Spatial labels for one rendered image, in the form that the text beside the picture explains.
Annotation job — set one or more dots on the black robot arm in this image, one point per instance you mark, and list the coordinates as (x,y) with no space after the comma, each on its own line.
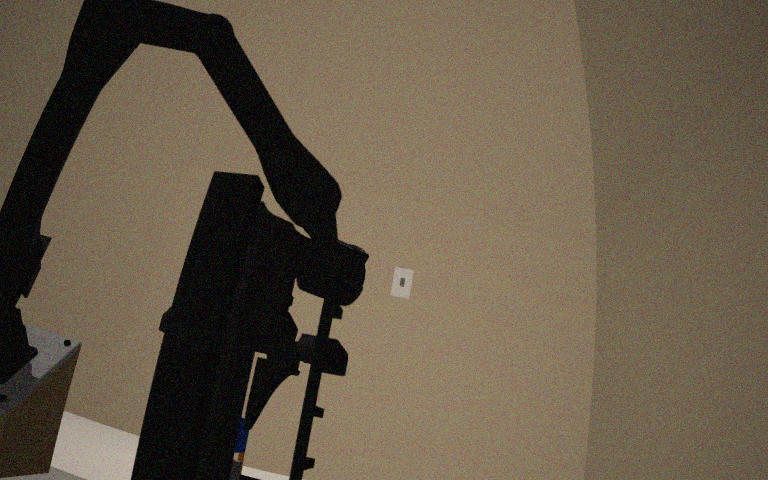
(105,34)

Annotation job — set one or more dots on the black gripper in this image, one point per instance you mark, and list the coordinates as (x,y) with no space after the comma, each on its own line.
(283,355)

